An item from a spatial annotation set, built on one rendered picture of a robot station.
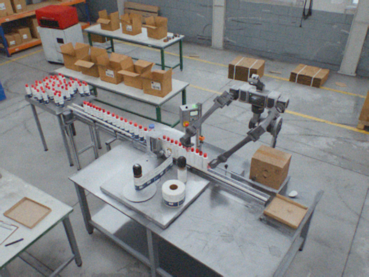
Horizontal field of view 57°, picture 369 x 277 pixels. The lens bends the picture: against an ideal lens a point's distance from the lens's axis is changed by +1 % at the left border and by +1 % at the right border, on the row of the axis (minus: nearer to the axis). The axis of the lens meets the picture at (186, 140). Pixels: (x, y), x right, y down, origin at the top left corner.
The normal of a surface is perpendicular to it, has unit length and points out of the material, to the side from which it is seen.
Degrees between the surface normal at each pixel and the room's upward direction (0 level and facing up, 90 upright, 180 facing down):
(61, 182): 0
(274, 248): 0
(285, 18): 90
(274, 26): 90
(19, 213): 0
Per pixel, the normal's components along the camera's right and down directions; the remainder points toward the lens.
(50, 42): -0.37, 0.53
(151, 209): -0.01, -0.82
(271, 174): -0.56, 0.48
